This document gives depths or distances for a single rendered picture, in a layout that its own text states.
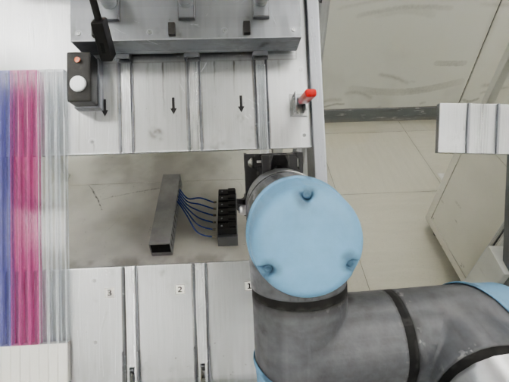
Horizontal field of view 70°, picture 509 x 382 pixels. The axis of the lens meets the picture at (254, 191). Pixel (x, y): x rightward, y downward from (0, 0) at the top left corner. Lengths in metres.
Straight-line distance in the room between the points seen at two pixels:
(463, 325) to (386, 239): 1.55
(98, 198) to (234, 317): 0.64
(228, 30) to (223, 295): 0.41
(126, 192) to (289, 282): 0.92
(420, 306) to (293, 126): 0.38
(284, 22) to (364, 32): 1.84
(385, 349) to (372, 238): 1.55
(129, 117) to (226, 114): 0.16
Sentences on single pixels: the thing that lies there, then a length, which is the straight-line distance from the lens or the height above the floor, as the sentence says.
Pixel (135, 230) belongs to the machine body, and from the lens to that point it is 1.00.
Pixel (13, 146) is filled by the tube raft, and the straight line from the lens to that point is 0.68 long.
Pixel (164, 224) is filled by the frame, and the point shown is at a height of 0.66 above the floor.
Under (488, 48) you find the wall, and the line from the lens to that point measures 2.82.
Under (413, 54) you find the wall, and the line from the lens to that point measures 2.59.
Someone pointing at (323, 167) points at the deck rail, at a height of 0.97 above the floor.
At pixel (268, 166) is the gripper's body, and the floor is 1.09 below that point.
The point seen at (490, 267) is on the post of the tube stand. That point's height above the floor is 0.82.
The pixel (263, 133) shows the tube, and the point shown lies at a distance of 0.59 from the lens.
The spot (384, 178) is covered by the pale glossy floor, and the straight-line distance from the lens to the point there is 2.20.
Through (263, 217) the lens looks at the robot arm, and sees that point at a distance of 0.23.
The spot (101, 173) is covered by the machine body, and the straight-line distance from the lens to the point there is 1.21.
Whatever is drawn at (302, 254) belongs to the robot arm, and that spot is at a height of 1.15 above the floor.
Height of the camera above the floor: 1.33
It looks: 42 degrees down
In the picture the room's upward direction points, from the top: straight up
